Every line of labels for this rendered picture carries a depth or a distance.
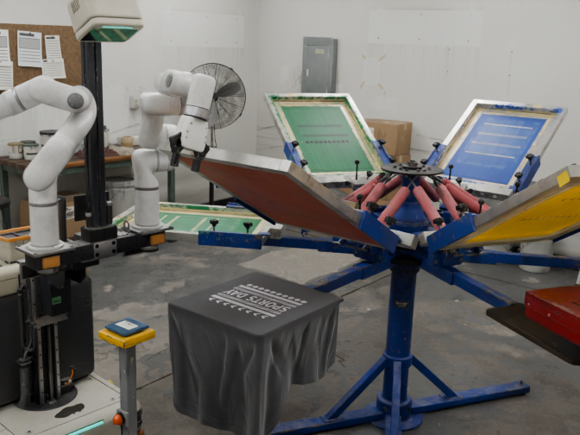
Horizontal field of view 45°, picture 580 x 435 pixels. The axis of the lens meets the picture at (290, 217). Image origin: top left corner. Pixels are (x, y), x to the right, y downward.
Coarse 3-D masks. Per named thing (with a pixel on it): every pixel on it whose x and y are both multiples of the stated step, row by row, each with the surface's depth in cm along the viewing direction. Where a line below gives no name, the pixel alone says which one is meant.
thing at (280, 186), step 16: (256, 176) 234; (272, 176) 226; (272, 192) 250; (288, 192) 241; (304, 192) 232; (304, 208) 257; (320, 208) 247; (320, 224) 276; (336, 224) 265; (368, 240) 272
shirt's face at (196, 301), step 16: (256, 272) 291; (208, 288) 270; (224, 288) 271; (272, 288) 273; (288, 288) 273; (304, 288) 274; (176, 304) 253; (192, 304) 254; (208, 304) 254; (304, 304) 258; (320, 304) 258; (224, 320) 240; (240, 320) 241; (256, 320) 241; (272, 320) 242; (288, 320) 242
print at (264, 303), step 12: (240, 288) 271; (252, 288) 272; (264, 288) 272; (216, 300) 258; (228, 300) 258; (240, 300) 259; (252, 300) 259; (264, 300) 260; (276, 300) 260; (288, 300) 260; (300, 300) 261; (252, 312) 248; (264, 312) 248; (276, 312) 249
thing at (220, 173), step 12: (180, 156) 246; (204, 168) 252; (216, 168) 245; (228, 168) 238; (216, 180) 265; (228, 180) 257; (240, 180) 250; (240, 192) 272; (252, 192) 263; (264, 192) 255; (252, 204) 285; (264, 204) 276; (276, 204) 267; (276, 216) 292; (288, 216) 283; (300, 216) 274; (312, 228) 290
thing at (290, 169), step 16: (160, 144) 248; (208, 160) 236; (224, 160) 229; (240, 160) 225; (256, 160) 221; (272, 160) 218; (288, 176) 218; (304, 176) 220; (320, 192) 229; (256, 208) 291; (336, 208) 238; (352, 208) 246; (288, 224) 302; (352, 224) 254; (352, 240) 284
